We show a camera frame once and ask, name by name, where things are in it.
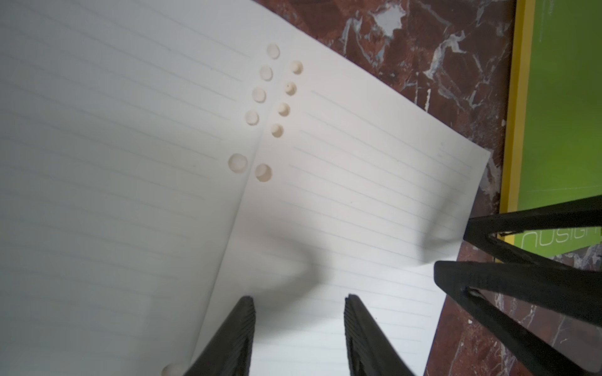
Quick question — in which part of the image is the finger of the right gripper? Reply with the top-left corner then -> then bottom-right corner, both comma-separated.
463,195 -> 601,269
433,260 -> 602,376

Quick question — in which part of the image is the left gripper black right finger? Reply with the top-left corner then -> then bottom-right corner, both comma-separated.
343,295 -> 414,376

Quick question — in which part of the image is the notebook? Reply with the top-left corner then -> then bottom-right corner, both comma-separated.
498,0 -> 602,259
1,1 -> 490,375

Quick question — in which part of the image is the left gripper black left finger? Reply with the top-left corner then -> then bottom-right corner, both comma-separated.
183,296 -> 256,376

